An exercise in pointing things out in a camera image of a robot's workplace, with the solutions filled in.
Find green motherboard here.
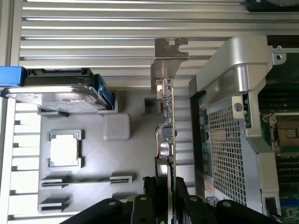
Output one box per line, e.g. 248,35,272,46
256,53,299,224

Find CPU socket with metal frame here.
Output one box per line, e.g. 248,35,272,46
261,112,299,153

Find silver open PC case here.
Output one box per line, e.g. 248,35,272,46
188,36,299,224

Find grey plastic parts rack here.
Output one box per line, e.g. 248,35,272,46
37,90,164,216

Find CPU chip with silver lid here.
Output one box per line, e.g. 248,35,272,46
50,133,80,168

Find silver hard disk drive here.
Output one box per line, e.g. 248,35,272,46
4,84,105,115

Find blue plastic disk carrier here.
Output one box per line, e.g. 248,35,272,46
0,66,115,111

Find black device on table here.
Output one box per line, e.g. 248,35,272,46
246,0,299,13

